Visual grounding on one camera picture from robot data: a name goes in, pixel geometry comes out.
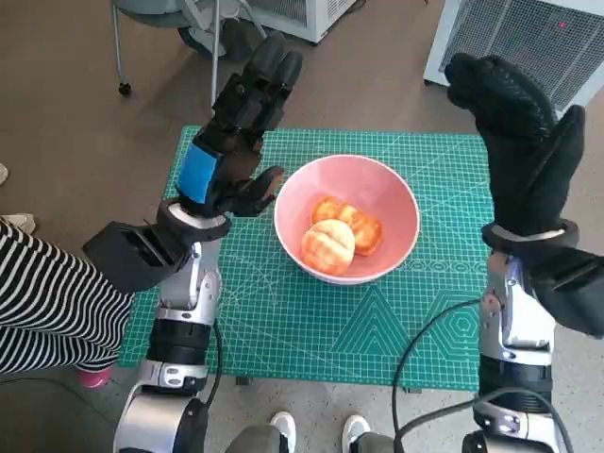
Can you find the green cutting mat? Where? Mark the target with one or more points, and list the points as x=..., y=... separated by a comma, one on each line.
x=283, y=325

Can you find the round toy bread bun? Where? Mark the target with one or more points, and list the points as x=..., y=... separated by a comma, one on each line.
x=328, y=247

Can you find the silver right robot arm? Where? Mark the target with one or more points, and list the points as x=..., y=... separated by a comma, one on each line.
x=514, y=321

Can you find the person with white shoes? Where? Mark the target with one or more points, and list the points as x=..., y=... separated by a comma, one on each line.
x=283, y=424

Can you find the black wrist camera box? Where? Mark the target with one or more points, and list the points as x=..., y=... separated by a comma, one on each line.
x=122, y=257
x=571, y=292

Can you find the long toy bread loaf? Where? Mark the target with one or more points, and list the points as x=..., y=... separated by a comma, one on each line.
x=365, y=231

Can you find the person in striped clothing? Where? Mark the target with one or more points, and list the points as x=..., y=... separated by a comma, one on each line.
x=47, y=302

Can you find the pink bowl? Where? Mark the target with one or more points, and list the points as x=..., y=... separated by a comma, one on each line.
x=297, y=198

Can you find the grey office chair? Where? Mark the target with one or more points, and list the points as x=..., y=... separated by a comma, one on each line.
x=214, y=47

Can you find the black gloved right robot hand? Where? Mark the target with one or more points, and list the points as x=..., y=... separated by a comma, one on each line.
x=524, y=165

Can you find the dark bag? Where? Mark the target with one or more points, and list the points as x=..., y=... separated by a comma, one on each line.
x=240, y=42

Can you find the large white mesh cabinet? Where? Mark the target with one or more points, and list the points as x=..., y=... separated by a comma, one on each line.
x=519, y=28

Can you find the person's beige shoe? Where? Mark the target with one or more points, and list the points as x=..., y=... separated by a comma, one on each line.
x=2, y=172
x=19, y=222

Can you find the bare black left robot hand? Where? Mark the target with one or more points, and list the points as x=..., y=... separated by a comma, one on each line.
x=240, y=118

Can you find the black table clamp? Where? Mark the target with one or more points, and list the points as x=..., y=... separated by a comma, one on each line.
x=243, y=380

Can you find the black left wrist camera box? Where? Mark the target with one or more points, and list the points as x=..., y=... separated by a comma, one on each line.
x=122, y=257

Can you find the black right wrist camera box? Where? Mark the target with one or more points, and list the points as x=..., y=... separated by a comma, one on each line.
x=571, y=292

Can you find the small white mesh cabinet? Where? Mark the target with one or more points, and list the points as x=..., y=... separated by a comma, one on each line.
x=313, y=19

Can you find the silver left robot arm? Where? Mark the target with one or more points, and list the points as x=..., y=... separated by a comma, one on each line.
x=189, y=283

